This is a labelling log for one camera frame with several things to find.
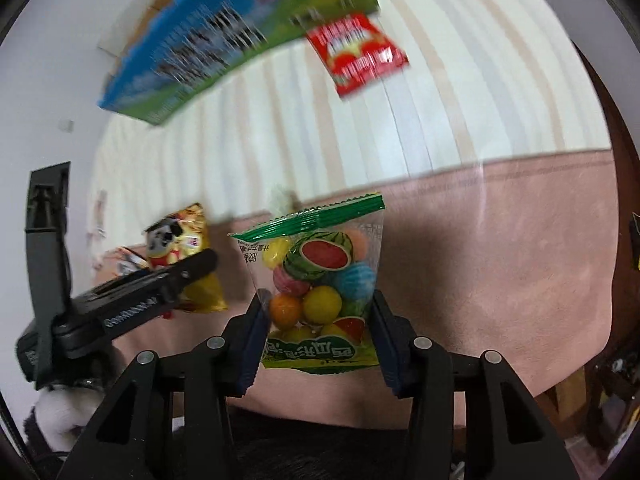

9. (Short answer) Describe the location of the red white snack packet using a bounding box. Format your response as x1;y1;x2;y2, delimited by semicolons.
305;12;411;101

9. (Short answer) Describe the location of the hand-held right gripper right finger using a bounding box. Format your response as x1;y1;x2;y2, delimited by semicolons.
369;290;583;480

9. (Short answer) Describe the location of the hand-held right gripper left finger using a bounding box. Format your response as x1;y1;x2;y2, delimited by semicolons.
56;290;273;480

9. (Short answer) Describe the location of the person's left forearm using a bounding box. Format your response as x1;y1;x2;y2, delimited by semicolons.
22;382;108;453

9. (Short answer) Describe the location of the yellow panda snack packet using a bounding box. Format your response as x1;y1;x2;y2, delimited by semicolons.
142;202;229;320

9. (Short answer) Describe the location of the dark fleece clothing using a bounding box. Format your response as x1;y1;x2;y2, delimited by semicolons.
170;405;456;480

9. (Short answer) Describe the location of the blue printed cardboard box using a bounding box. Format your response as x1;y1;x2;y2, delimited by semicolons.
96;0;382;127

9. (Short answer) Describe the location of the pink striped cat blanket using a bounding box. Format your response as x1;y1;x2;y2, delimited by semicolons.
92;0;621;431

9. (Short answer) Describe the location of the gumball candy bag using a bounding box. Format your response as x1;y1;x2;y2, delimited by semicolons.
227;191;387;373

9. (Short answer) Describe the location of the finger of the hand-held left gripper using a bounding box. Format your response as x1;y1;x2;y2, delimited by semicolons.
25;162;72;322
150;249;219;306

